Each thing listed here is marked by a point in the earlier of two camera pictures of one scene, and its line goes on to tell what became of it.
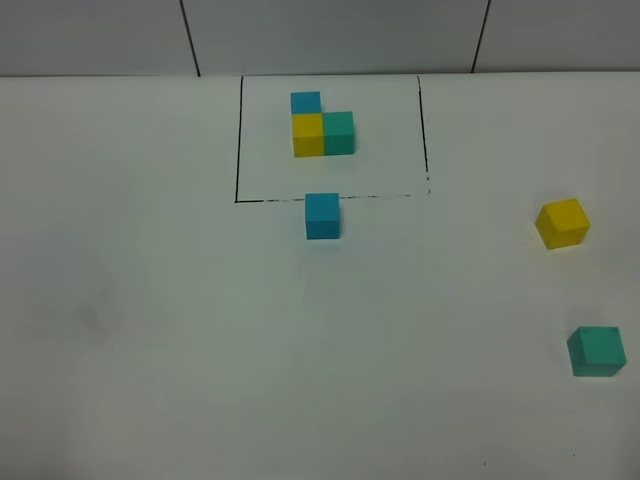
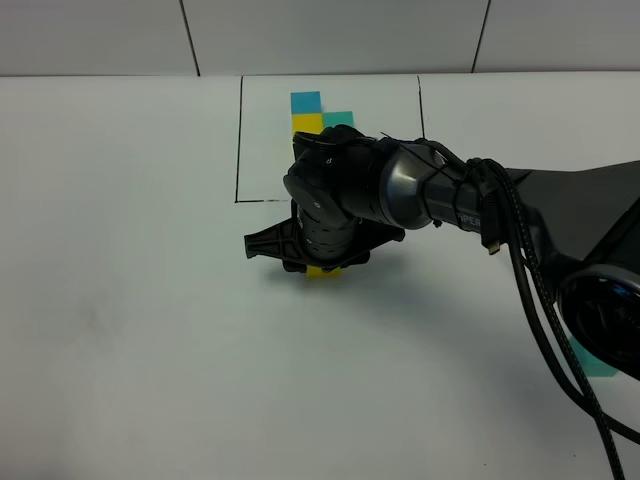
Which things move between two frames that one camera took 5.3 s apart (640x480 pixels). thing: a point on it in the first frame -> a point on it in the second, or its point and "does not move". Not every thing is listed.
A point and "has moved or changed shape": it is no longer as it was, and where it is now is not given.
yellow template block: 308,135 does not move
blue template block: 305,102 does not move
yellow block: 561,224 has moved or changed shape
